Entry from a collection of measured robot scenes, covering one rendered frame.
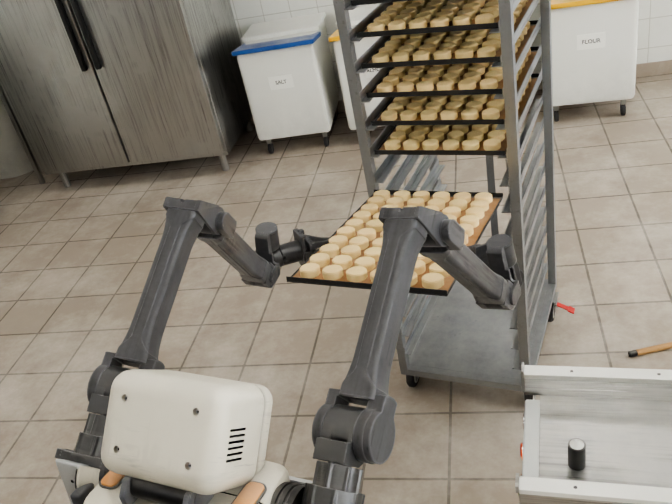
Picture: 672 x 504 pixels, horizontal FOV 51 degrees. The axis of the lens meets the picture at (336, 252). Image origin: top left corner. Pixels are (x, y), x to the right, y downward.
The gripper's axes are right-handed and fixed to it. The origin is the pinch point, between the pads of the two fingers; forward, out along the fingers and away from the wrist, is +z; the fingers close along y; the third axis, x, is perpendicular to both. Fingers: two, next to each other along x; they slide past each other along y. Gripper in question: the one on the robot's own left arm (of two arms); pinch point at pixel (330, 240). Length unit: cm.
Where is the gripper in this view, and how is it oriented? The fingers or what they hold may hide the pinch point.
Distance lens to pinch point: 189.2
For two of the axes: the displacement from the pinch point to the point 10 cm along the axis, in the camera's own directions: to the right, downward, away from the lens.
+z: 9.2, -2.7, 2.8
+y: 1.3, 8.9, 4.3
